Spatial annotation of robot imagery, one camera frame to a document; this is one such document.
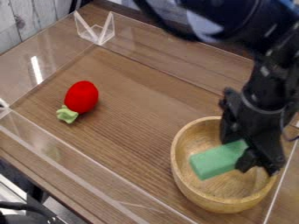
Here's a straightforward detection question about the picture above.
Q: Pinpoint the clear acrylic tray wall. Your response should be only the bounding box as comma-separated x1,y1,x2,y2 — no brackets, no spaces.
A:
0,100,196,224

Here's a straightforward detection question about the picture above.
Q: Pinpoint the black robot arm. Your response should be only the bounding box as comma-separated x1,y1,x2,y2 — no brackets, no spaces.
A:
133,0,299,176

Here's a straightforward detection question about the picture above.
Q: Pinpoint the black metal bracket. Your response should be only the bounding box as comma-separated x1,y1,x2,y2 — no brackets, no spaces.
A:
25,192,69,224

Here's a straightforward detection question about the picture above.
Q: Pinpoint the brown wooden bowl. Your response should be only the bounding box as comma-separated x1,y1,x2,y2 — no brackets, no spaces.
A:
170,116,276,214

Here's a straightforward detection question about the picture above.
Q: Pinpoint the red plush strawberry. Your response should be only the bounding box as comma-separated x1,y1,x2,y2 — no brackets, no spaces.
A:
56,80,98,124

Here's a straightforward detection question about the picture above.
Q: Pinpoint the black cable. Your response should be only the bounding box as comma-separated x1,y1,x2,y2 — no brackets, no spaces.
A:
0,200,52,224

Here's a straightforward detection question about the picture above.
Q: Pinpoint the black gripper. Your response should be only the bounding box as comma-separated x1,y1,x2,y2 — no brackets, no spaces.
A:
217,87,299,178

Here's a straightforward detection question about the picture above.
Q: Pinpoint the clear acrylic corner bracket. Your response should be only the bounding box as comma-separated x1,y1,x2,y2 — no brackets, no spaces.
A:
73,11,116,46

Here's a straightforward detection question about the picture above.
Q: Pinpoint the green rectangular block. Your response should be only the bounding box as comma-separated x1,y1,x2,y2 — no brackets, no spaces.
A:
189,140,248,180

